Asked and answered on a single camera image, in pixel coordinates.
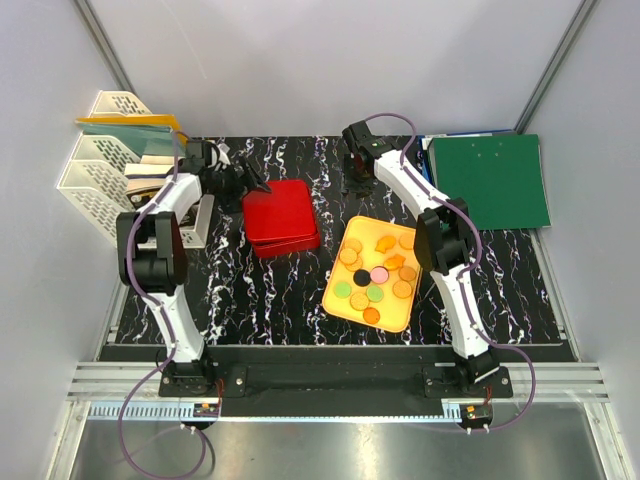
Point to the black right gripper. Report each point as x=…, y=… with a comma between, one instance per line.
x=361, y=190

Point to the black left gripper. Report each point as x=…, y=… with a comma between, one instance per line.
x=241, y=186

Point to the red box lid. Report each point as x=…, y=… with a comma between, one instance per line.
x=285, y=213

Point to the red cookie box with tray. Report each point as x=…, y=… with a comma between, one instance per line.
x=285, y=247

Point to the yellow plastic tray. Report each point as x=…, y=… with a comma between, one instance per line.
x=357, y=251

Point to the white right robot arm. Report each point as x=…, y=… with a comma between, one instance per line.
x=446, y=245

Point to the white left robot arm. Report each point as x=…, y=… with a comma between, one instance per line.
x=151, y=254

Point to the blue binder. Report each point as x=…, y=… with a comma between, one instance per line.
x=428, y=165

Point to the orange fish cookie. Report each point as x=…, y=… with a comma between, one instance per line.
x=385, y=244
x=394, y=262

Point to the round cookie top right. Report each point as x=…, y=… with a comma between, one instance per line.
x=406, y=241

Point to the teal folder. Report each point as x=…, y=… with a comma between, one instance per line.
x=141, y=139

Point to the yellow folder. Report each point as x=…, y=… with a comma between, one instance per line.
x=165, y=120

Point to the pink macaron cookie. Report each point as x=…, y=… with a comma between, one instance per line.
x=379, y=275

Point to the black oreo cookie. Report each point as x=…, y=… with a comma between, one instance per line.
x=362, y=278

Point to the green macaron cookie left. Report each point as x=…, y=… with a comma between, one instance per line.
x=342, y=289

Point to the green macaron cookie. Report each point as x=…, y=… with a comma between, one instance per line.
x=374, y=293
x=342, y=289

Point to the green folder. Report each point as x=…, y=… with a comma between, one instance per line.
x=498, y=176

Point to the green macaron cookie right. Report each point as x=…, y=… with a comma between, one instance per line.
x=374, y=293

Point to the white mesh file organizer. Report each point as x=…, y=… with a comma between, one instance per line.
x=93, y=179

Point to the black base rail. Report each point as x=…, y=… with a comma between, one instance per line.
x=341, y=383

